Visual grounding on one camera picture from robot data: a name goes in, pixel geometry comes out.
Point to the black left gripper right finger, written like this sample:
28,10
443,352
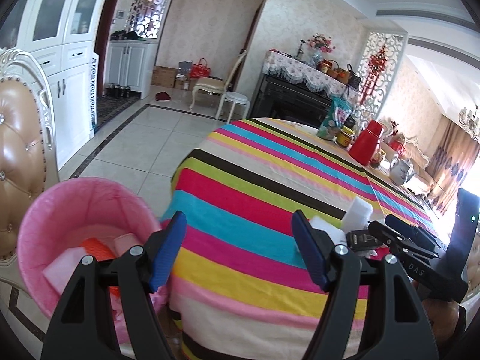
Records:
395,324

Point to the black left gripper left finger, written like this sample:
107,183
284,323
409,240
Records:
82,325

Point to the black printed carton box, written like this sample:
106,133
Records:
361,241

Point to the white beige carton box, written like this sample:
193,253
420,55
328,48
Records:
125,242

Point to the pink lined trash bin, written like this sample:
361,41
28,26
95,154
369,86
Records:
69,213

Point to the person's right hand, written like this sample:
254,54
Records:
443,316

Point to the orange net in bin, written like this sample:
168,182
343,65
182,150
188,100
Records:
98,249

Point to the white foam sheet piece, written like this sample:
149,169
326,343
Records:
356,218

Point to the white porcelain teapot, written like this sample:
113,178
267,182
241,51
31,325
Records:
401,171

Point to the brown patterned curtain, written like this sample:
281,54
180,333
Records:
450,164

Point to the dark content glass jar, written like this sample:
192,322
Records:
377,158

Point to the striped colourful tablecloth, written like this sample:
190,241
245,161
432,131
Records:
239,289

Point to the cream ornate sofa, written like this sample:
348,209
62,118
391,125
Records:
396,144

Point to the red thermos jug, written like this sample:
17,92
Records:
365,146

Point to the crystal chandelier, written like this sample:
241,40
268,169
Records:
469,121

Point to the yellow lid glass jar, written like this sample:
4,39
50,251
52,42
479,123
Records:
344,136

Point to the tan leather dining chair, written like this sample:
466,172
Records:
28,151

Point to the teal snack bag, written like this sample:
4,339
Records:
335,118

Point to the black handbag on piano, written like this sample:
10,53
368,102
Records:
354,78

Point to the red chinese knot ornament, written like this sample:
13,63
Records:
376,65

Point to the wicker basket on piano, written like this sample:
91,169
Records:
332,69

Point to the red slipper on floor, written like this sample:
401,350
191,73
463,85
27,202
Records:
163,97

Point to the black upright piano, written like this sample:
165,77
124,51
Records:
277,98

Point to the brown cardboard box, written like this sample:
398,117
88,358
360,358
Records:
163,76

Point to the cream upholstered chair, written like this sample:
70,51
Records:
216,86

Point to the white round stool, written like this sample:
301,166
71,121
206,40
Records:
234,98

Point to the white low shoe cabinet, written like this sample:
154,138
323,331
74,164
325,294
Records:
130,64

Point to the pink flower bouquet vase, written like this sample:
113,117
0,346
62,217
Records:
321,47

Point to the red handbag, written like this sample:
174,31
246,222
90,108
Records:
200,69

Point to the floral lace piano cover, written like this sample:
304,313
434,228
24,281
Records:
296,72

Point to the white tall display cabinet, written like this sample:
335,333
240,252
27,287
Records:
61,34

